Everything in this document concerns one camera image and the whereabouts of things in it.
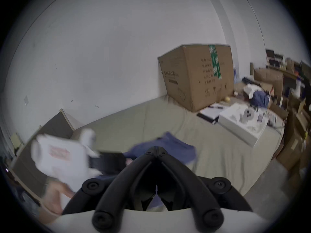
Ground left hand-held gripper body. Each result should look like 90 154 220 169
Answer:
31 129 102 192

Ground person's left hand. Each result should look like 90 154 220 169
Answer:
44 181 76 216

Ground large brown carton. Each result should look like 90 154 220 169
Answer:
157 43 235 113

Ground bed with beige sheet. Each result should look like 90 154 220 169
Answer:
70 93 285 196

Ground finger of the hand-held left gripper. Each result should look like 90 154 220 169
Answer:
99 151 127 175

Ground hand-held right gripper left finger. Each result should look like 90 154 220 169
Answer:
63 147 158 233

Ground low brown carton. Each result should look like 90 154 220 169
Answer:
253 68 284 97

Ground dark blue shirt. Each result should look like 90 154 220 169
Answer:
97 132 198 212

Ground blue cloth pile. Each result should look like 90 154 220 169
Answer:
244 83 271 108

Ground white foam box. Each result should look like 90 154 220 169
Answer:
218 102 270 147

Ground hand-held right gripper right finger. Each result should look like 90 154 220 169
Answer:
157 147 253 233

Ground stack of brown cartons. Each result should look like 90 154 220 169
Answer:
276 95 311 181

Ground black and white booklet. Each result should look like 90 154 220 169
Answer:
196 103 224 125

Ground cluttered desk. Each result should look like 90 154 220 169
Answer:
265 49 311 99

